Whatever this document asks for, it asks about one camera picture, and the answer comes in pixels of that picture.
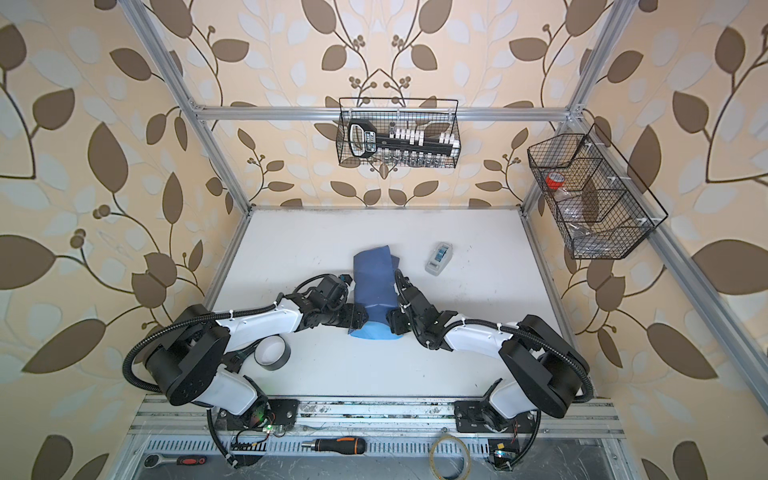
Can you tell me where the light blue wrapping paper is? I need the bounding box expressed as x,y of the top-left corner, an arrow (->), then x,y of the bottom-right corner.
349,246 -> 400,341

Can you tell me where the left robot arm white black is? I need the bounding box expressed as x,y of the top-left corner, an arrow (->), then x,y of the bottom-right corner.
122,274 -> 369,424

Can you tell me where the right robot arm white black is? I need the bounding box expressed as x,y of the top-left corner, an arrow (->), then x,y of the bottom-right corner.
388,269 -> 595,432

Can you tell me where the grey tape dispenser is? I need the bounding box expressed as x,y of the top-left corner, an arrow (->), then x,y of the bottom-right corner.
425,242 -> 454,276

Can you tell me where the clear tape roll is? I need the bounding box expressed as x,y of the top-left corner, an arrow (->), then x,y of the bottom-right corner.
428,433 -> 472,480

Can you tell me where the black orange screwdriver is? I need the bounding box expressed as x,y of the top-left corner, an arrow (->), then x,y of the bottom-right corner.
301,437 -> 367,455

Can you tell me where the grey duct tape roll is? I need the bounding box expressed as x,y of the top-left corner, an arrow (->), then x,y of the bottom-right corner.
253,335 -> 291,371

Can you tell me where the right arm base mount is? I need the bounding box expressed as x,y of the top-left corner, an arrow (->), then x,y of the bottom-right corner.
453,400 -> 535,435

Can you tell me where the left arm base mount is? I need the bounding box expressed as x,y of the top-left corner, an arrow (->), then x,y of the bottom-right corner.
214,398 -> 300,431

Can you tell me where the black socket set rail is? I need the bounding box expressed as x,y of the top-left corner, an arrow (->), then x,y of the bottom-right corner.
346,120 -> 461,160

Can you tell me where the back wire basket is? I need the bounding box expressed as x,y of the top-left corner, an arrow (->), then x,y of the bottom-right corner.
335,96 -> 462,169

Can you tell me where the wire basket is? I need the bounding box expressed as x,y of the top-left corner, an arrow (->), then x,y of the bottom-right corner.
335,96 -> 462,169
527,124 -> 668,260

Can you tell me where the right wire basket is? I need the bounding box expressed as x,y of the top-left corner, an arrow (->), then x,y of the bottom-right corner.
527,124 -> 668,260

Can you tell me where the red handled ratchet wrench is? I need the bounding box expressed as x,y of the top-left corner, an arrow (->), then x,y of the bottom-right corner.
143,454 -> 208,469

